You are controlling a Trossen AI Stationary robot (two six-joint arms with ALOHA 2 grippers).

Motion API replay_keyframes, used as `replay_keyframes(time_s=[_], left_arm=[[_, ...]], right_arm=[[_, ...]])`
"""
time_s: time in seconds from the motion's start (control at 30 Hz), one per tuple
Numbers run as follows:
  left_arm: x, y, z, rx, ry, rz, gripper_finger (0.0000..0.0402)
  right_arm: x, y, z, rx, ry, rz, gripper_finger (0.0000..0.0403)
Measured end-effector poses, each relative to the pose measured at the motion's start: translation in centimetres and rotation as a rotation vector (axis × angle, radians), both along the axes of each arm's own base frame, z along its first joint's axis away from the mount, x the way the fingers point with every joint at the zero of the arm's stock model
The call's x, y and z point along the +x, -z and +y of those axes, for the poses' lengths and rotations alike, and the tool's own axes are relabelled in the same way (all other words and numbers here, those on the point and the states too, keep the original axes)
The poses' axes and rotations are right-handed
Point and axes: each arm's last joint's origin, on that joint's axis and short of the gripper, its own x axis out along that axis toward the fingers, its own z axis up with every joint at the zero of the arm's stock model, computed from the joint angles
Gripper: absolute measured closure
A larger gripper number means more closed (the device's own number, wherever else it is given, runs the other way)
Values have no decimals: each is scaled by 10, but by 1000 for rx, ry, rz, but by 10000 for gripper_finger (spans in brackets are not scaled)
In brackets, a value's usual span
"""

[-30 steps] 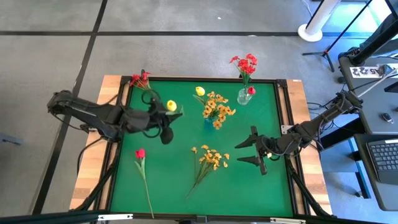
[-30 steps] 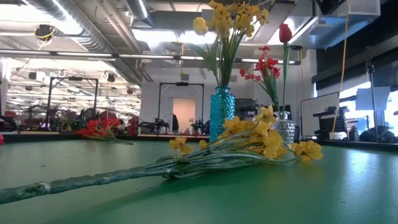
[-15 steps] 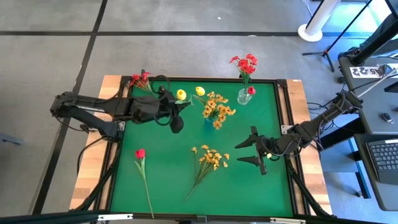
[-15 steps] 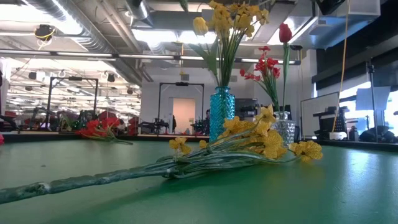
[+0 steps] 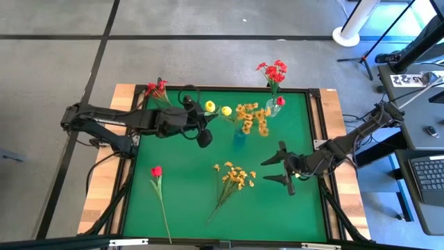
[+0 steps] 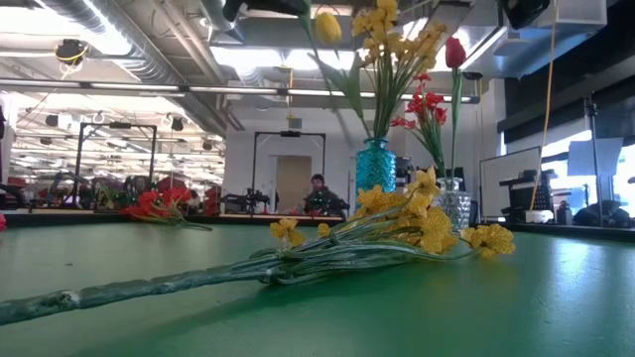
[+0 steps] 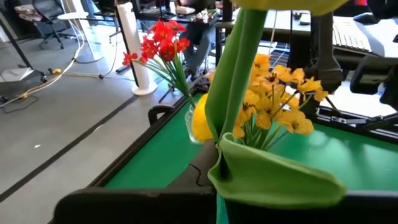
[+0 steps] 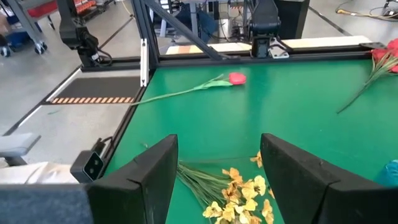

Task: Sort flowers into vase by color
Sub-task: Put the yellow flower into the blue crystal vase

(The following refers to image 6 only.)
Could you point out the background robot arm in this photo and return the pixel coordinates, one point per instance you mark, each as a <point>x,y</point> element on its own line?
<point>248,201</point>

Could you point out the blue textured glass vase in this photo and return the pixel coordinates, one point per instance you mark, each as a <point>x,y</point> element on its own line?
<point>375,166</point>

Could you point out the white sheet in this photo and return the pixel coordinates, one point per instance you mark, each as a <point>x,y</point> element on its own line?
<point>595,156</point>

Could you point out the black equipment stack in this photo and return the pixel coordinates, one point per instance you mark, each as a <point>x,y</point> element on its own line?
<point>521,196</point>

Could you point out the person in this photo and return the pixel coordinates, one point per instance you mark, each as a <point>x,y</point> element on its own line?
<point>325,201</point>

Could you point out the black aluminium frame rig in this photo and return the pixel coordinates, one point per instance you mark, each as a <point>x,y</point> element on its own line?
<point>119,125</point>
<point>290,133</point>

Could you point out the black equipment rack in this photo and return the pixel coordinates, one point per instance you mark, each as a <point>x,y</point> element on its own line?
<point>404,173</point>

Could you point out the clear cut-glass vase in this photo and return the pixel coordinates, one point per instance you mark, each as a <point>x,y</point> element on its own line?
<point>454,205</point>

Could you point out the black ceiling camera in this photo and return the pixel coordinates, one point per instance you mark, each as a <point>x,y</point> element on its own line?
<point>70,50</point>

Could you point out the yellow artificial flower bunch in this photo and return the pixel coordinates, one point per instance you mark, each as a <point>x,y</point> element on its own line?
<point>431,230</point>
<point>379,22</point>

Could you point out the interior door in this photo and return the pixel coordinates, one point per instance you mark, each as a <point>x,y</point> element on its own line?
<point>292,183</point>

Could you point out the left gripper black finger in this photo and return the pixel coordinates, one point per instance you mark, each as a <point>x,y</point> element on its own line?
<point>268,6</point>

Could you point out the black light stand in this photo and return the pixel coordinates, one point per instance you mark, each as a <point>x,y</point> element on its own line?
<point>594,163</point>

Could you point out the yellow artificial tulip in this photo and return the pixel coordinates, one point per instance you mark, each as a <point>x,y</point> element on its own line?
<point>328,28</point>

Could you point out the dark bag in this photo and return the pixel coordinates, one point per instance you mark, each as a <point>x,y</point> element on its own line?
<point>602,215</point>

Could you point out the red artificial flower bunch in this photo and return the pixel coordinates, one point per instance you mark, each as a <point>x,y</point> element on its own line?
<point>154,201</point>
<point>420,106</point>

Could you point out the small white box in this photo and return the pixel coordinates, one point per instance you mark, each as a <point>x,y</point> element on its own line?
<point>538,216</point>

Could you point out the silver ventilation duct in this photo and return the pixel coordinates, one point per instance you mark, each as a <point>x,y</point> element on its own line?
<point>149,64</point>

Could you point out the long ceiling light bar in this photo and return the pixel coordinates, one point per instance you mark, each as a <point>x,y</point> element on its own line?
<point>134,87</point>

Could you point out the black table frame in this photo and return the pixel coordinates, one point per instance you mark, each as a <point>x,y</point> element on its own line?
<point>74,219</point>

